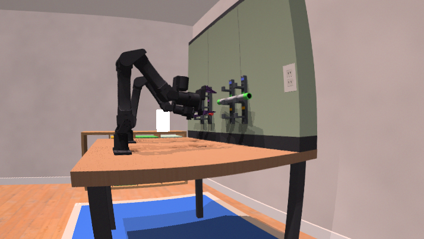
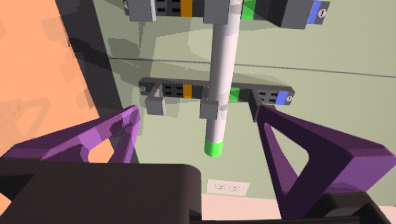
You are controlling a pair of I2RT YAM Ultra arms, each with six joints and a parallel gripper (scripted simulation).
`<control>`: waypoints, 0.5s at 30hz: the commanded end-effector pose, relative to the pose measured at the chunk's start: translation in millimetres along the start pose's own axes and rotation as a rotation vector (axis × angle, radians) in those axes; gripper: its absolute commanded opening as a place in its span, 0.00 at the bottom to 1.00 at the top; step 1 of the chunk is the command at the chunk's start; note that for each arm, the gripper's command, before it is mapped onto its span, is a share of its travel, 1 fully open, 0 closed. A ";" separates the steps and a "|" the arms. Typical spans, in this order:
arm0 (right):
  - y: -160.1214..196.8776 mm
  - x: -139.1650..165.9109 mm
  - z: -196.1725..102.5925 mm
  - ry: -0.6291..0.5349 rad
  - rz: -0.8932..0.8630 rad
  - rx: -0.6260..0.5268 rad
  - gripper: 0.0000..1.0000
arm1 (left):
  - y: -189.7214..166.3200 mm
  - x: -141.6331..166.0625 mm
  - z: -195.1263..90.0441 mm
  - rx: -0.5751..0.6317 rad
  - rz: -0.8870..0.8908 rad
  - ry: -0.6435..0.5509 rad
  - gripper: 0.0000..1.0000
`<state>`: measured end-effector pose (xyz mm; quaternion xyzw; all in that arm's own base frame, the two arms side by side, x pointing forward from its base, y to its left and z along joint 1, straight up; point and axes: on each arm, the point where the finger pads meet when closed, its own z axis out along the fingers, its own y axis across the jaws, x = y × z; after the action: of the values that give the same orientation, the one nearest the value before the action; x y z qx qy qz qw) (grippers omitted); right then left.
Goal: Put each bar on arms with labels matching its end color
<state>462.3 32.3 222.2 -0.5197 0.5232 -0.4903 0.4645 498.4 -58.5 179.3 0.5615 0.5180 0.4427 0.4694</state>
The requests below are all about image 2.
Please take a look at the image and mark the white bar with green ends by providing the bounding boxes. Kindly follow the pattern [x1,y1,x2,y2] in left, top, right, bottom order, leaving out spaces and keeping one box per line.
[204,0,243,157]

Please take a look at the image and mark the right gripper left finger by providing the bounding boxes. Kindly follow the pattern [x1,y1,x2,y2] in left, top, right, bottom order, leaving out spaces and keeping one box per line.
[0,105,140,163]

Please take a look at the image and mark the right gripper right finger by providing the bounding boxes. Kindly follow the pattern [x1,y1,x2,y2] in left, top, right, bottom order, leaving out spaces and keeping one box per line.
[256,105,396,219]

